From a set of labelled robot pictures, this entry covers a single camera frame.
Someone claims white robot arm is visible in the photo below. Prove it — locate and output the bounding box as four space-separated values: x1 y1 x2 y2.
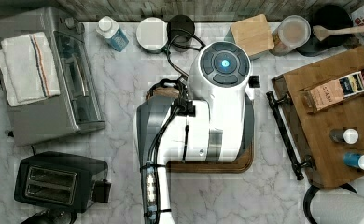
133 41 254 224

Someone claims wooden cutting board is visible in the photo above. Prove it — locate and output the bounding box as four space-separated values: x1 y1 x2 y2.
166 144 254 174

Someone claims black round canister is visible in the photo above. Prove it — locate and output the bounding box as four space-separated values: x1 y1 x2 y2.
167 15 195 52

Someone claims white round lidded container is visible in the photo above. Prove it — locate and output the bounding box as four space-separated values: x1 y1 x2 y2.
136 17 168 53

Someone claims silver toaster oven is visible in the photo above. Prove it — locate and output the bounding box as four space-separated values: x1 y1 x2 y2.
0 7 105 147

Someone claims wooden lid glass jar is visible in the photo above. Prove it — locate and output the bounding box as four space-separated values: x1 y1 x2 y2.
231 14 274 60

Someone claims white blue plastic bottle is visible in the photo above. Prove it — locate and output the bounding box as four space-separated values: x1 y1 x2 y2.
96 16 129 52

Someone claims Stash tea box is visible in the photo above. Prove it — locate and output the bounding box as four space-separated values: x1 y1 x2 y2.
302 71 364 113

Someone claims clear plastic food container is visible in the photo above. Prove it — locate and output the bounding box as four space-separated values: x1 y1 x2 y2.
270 15 311 56

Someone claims black two-slot toaster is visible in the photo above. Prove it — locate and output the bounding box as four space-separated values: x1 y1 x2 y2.
14 151 111 213

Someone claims white striped folded towel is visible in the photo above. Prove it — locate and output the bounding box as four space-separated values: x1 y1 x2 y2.
0 32 61 106

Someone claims wooden spatula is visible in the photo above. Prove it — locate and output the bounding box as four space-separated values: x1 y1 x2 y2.
313 25 364 41

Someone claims dark spice bottle white cap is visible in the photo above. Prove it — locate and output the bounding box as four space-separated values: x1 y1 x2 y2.
329 129 359 145

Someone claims black utensil holder pot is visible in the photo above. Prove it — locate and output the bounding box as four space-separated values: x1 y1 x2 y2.
297 4 353 57

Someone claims paper towel roll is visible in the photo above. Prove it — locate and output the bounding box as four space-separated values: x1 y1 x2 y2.
303 185 364 224

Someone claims blue spice bottle white cap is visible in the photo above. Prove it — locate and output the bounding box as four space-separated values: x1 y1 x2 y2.
343 152 364 170

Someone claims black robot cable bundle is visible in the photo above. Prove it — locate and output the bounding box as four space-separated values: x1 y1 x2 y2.
139 28 206 224

